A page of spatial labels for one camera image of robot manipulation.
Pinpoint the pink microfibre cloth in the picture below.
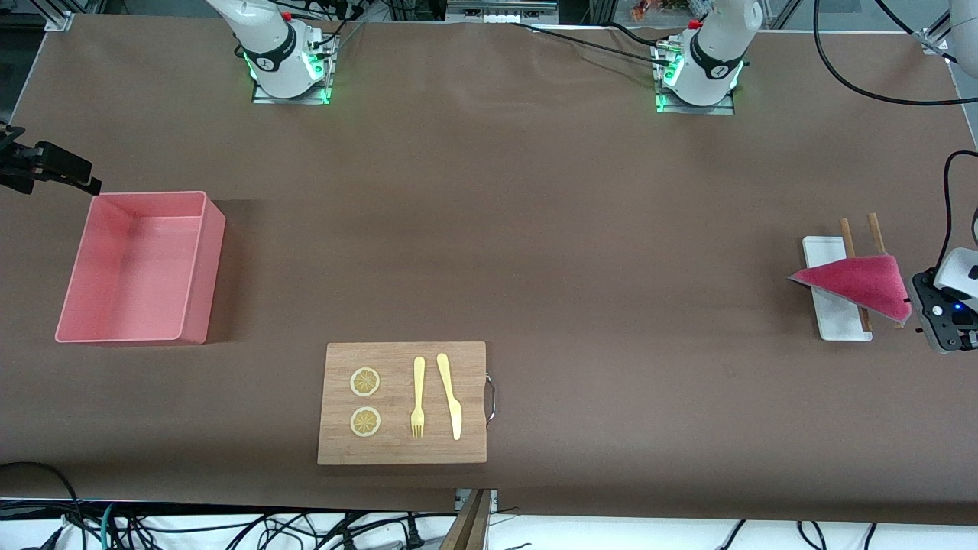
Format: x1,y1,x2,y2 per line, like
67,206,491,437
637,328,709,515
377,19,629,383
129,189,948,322
788,254,913,328

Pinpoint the pink plastic bin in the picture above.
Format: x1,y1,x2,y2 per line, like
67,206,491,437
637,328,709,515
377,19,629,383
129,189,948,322
55,191,227,346

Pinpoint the yellow plastic fork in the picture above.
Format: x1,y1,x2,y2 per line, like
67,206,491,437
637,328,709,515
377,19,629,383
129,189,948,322
410,357,426,439

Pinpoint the wooden cutting board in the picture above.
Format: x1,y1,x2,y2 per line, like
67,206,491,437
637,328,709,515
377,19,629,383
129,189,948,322
317,341,488,465

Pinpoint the yellow plastic knife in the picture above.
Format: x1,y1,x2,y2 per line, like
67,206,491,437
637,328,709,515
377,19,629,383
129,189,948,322
436,353,463,442

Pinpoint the grey electronics box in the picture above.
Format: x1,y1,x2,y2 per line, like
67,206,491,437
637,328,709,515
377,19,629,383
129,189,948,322
447,0,559,24

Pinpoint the brown table cover sheet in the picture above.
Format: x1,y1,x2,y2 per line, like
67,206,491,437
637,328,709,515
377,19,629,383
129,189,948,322
0,14,978,526

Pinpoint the wooden stand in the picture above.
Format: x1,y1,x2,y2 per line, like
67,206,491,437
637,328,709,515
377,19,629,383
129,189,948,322
439,489,494,550

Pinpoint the white rectangular rack tray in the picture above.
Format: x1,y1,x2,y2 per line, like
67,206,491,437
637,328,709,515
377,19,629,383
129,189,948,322
802,236,873,342

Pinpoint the aluminium frame corner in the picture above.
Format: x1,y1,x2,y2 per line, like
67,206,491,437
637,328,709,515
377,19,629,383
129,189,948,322
42,0,77,33
921,27,954,60

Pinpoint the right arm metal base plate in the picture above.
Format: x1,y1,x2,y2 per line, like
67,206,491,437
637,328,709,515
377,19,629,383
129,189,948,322
252,34,335,105

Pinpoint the thick black looped cable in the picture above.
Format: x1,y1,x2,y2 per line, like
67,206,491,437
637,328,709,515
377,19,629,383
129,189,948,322
0,461,85,550

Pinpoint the black cable across table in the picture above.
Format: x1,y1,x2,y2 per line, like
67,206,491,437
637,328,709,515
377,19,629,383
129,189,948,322
510,21,673,66

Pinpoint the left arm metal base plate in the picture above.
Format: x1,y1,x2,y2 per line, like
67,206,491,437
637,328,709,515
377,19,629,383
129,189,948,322
656,42,736,115

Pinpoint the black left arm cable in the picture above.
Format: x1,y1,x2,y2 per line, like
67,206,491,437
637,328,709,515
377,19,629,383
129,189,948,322
813,0,978,264

